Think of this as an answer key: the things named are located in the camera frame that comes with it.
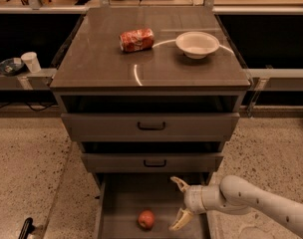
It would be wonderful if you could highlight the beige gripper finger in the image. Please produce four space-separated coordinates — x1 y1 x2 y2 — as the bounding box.
169 208 193 231
170 176 189 193

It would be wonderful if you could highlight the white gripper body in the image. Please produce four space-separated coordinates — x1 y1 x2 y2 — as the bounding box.
183 185 223 215

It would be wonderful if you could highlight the red apple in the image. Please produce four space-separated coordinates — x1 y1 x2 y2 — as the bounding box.
138 210 154 230

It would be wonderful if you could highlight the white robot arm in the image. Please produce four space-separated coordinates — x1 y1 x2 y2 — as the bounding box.
169 175 303 239

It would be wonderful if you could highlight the bottom grey drawer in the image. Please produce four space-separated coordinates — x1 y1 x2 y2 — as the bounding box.
94 173 211 239

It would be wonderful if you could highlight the grey drawer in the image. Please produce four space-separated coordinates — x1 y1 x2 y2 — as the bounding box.
62 96 239 142
94 173 211 239
82 141 223 173

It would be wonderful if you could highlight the grey drawer cabinet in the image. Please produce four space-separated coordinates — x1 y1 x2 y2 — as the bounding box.
49 5 252 239

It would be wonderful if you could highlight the middle grey drawer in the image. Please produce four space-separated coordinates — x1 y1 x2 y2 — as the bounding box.
82 141 223 173

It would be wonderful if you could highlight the top grey drawer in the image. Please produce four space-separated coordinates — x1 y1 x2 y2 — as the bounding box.
62 96 239 142

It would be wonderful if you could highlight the white bowl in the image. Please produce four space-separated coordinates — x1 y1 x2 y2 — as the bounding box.
175 32 220 59

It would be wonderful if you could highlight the crushed red soda can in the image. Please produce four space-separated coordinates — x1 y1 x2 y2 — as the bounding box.
119 28 154 53

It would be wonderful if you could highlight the white paper cup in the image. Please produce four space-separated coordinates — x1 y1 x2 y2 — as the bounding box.
21 52 41 73

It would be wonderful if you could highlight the dark blue bowl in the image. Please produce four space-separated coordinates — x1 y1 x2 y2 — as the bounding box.
0 58 25 77

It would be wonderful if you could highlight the black handle on floor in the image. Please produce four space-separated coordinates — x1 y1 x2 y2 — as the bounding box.
18 217 35 239

